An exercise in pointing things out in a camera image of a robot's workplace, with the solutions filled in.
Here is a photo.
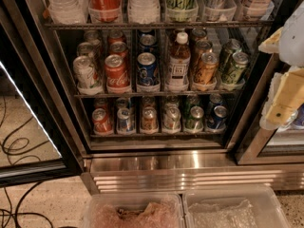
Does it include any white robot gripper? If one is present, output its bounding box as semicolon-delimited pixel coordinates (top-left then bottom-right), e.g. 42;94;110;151
258;1;304;130

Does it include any orange soda can front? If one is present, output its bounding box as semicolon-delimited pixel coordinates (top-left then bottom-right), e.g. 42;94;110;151
141;106;158;130

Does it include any orange soda can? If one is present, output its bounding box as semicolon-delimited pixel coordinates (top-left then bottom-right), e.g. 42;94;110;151
141;106;158;130
142;96;156;108

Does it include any green lacroix can front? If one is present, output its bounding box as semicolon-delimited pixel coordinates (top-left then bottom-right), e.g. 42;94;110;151
221;51;249;85

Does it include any green lacroix can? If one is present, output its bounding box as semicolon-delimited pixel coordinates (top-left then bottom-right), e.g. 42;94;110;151
218;38;242;72
221;51;249;85

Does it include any green lacroix can rear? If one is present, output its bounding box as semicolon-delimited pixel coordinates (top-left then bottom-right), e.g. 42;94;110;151
218;38;242;72

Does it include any orange lacroix can front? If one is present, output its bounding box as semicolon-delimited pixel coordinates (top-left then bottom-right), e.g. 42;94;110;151
194;52;219;85

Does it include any orange lacroix can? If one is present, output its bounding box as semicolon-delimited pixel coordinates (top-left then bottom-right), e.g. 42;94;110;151
194;52;219;85
190;28;208;43
192;39;213;65

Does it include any right glass fridge door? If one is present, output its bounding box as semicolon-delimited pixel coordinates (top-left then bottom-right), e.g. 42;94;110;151
234;53;304;165

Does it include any orange lacroix can rear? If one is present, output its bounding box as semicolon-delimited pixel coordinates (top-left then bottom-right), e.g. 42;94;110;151
190;28;208;43

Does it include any silver green can bottom rear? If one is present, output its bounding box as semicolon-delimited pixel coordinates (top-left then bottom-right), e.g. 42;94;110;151
164;96;180;107

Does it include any silver green can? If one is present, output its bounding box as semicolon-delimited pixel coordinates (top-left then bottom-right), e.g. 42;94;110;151
163;106;181;131
164;96;180;107

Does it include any silver green can bottom front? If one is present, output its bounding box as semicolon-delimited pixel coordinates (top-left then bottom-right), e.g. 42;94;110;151
163;106;181;131

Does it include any blue pepsi can middle front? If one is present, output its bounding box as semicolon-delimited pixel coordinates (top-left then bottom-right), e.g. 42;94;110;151
137;52;157;86

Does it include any blue pepsi can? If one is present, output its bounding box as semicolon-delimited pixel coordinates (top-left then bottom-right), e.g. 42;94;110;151
139;34;157;54
137;52;157;86

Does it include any orange soda can rear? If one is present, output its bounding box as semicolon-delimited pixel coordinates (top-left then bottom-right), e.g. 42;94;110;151
142;96;156;108

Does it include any white blue can bottom rear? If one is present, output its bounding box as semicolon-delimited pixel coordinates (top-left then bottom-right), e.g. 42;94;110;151
116;97;133;109

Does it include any white blue can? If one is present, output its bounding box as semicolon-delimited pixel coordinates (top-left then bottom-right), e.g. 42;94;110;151
116;97;133;109
117;107;134;133

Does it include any red cola can middle front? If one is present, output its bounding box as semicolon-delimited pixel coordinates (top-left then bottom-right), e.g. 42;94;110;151
104;54;129;88

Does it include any red cola can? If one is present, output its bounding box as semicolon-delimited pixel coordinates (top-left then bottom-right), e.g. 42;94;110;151
92;108;112;134
109;42;129;59
94;98;108;111
104;54;129;88
107;29;126;44

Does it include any white blue can bottom front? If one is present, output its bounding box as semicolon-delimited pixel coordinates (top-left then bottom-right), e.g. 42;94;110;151
117;107;134;133

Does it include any red cola can middle rear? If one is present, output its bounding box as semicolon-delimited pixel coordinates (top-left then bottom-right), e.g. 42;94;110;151
107;29;126;44

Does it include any red cola can bottom rear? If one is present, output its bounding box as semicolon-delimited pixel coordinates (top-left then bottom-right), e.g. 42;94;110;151
94;98;108;111

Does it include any steel fridge base grille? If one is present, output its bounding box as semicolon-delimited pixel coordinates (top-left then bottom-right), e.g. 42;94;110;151
81;150;304;194

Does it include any red cola can bottom front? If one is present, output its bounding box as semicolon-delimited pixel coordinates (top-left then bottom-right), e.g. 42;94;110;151
92;108;112;134

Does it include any red cola bottle top shelf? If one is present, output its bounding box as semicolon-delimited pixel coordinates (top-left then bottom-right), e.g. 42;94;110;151
89;0;121;22

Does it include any white can middle rear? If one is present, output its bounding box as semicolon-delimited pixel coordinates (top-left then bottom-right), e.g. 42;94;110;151
84;30;103;48

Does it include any white can middle front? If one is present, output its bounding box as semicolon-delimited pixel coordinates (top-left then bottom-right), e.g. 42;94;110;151
73;56;100;89

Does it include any open glass fridge door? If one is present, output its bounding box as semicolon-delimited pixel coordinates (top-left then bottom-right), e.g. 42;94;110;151
0;0;84;187

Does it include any brown tea bottle white cap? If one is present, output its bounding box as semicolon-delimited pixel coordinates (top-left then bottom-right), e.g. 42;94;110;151
167;31;191;86

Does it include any right clear plastic bin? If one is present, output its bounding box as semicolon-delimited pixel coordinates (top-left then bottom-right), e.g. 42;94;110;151
182;184;291;228

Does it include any clear plastic bin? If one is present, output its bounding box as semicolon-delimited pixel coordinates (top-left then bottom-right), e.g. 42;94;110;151
81;192;185;228
182;184;291;228

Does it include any clear water bottle centre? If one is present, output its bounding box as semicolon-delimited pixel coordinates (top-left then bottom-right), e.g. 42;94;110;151
127;0;161;24

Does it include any clear water bottle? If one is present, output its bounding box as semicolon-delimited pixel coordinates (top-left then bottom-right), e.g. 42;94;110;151
47;0;89;25
127;0;161;24

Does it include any clear water bottle left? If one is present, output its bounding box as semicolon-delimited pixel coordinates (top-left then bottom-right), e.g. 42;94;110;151
47;0;89;25

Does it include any left clear plastic bin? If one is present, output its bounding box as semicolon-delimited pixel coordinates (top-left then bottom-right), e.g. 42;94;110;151
81;192;185;228

